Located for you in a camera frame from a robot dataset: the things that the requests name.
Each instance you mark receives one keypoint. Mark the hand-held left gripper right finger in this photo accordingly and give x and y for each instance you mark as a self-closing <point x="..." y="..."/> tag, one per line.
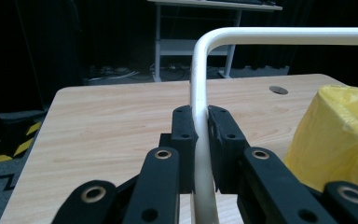
<point x="227" y="143"/>

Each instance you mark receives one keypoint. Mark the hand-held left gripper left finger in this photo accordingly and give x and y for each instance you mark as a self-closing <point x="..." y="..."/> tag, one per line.
<point x="185" y="140"/>

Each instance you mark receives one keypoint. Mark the yellow plastic bag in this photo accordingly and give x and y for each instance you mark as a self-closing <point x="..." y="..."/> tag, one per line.
<point x="338" y="137"/>

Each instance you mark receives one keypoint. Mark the white metal stand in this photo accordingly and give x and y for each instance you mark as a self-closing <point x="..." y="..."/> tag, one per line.
<point x="180" y="46"/>

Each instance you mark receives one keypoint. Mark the power strip with plugs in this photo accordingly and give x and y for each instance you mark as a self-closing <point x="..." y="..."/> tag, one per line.
<point x="115" y="73"/>

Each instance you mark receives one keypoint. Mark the black yellow striped stand base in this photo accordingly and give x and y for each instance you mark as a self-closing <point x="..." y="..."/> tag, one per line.
<point x="9" y="137"/>

